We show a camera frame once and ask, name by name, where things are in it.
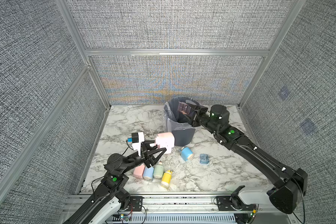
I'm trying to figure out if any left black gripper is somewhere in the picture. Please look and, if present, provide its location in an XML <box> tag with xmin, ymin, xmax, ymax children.
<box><xmin>120</xmin><ymin>141</ymin><xmax>164</xmax><ymax>175</ymax></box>

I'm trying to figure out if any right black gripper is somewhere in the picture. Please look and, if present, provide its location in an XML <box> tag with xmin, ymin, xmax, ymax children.
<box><xmin>185</xmin><ymin>103</ymin><xmax>223</xmax><ymax>138</ymax></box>

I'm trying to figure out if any dark grey trash bin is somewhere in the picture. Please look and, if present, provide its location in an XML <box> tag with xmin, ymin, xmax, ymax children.
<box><xmin>163</xmin><ymin>97</ymin><xmax>200</xmax><ymax>147</ymax></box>

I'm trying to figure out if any pink pencil sharpener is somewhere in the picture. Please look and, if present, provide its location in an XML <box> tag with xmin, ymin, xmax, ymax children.
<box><xmin>133</xmin><ymin>164</ymin><xmax>146</xmax><ymax>179</ymax></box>
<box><xmin>155</xmin><ymin>132</ymin><xmax>175</xmax><ymax>154</ymax></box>

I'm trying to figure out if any yellow pencil sharpener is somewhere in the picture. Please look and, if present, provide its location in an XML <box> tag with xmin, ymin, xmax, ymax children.
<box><xmin>161</xmin><ymin>170</ymin><xmax>173</xmax><ymax>188</ymax></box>

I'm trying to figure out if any bright blue pencil sharpener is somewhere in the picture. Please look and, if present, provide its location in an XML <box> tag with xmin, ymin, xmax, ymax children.
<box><xmin>181</xmin><ymin>147</ymin><xmax>194</xmax><ymax>161</ymax></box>

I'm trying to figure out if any clear blue shavings tray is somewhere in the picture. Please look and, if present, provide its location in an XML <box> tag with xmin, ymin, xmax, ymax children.
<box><xmin>200</xmin><ymin>154</ymin><xmax>210</xmax><ymax>165</ymax></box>

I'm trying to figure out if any clear pink shavings tray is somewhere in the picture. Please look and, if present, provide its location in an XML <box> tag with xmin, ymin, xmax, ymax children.
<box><xmin>177</xmin><ymin>102</ymin><xmax>191</xmax><ymax>115</ymax></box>

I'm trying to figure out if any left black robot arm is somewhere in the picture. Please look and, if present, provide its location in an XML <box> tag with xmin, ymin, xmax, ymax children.
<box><xmin>65</xmin><ymin>141</ymin><xmax>167</xmax><ymax>224</ymax></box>

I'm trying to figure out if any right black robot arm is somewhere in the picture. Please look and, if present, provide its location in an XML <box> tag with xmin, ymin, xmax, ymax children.
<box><xmin>178</xmin><ymin>102</ymin><xmax>308</xmax><ymax>214</ymax></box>

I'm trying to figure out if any light blue pencil sharpener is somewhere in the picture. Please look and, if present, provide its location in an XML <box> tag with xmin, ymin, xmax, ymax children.
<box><xmin>143</xmin><ymin>167</ymin><xmax>155</xmax><ymax>180</ymax></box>

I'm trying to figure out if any green pencil sharpener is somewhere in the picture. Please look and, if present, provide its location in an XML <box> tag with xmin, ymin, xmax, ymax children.
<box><xmin>153</xmin><ymin>161</ymin><xmax>164</xmax><ymax>179</ymax></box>

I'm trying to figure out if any clear plastic bin liner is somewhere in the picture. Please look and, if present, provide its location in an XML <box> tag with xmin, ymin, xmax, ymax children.
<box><xmin>163</xmin><ymin>97</ymin><xmax>200</xmax><ymax>132</ymax></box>

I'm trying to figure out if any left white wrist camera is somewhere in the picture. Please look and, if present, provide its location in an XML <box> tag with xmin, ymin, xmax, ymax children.
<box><xmin>127</xmin><ymin>132</ymin><xmax>145</xmax><ymax>155</ymax></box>

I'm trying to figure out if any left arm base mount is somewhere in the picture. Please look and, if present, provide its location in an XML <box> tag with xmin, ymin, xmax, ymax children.
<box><xmin>120</xmin><ymin>196</ymin><xmax>144</xmax><ymax>212</ymax></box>

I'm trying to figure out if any aluminium front rail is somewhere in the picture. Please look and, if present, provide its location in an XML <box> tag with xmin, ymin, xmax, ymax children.
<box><xmin>131</xmin><ymin>192</ymin><xmax>281</xmax><ymax>214</ymax></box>

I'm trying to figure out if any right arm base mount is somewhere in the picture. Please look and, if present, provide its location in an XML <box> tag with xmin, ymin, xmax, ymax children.
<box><xmin>213</xmin><ymin>195</ymin><xmax>257</xmax><ymax>211</ymax></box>

